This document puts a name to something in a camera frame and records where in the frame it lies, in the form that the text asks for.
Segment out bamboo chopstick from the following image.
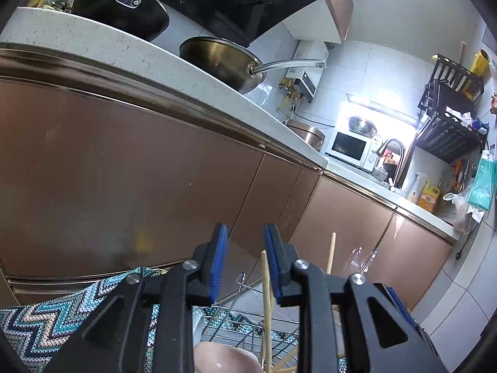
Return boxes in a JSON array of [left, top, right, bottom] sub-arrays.
[[260, 250, 272, 373], [271, 345, 299, 372], [325, 232, 337, 274]]

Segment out brass wok with steel handle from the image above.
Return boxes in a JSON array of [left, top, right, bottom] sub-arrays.
[[180, 36, 326, 94]]

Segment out clear spray bottle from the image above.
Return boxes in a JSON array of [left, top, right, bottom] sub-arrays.
[[406, 172, 426, 204]]

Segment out copper rice cooker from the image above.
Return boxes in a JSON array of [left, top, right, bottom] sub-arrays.
[[285, 120, 325, 152]]

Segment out steel pot on microwave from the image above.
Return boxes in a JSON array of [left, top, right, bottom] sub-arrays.
[[348, 116, 377, 138]]

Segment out zigzag woven table mat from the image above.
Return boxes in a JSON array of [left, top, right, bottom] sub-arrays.
[[0, 266, 304, 373]]

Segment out wire divider rack in jar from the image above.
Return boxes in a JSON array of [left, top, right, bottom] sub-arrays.
[[195, 273, 299, 372]]

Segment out black wok with handle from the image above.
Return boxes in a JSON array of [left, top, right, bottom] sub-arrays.
[[72, 0, 170, 41]]

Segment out yellow detergent bottle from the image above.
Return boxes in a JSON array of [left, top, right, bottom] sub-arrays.
[[417, 181, 440, 213]]

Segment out brown kitchen cabinet fronts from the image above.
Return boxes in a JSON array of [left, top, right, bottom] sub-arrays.
[[1, 49, 453, 307]]

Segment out white speckled countertop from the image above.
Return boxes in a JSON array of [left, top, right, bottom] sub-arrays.
[[1, 7, 462, 244]]

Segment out white microwave oven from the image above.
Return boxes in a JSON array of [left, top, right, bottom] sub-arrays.
[[324, 128, 383, 173]]

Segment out black wall dish rack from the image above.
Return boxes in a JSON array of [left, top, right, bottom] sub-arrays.
[[414, 54, 486, 163]]

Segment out chrome sink faucet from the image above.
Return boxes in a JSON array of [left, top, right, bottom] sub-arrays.
[[376, 138, 405, 188]]

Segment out white gas water heater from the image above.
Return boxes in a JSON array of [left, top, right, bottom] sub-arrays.
[[286, 39, 329, 102]]

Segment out teal plastic bag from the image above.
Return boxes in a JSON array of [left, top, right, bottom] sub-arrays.
[[468, 150, 496, 210]]

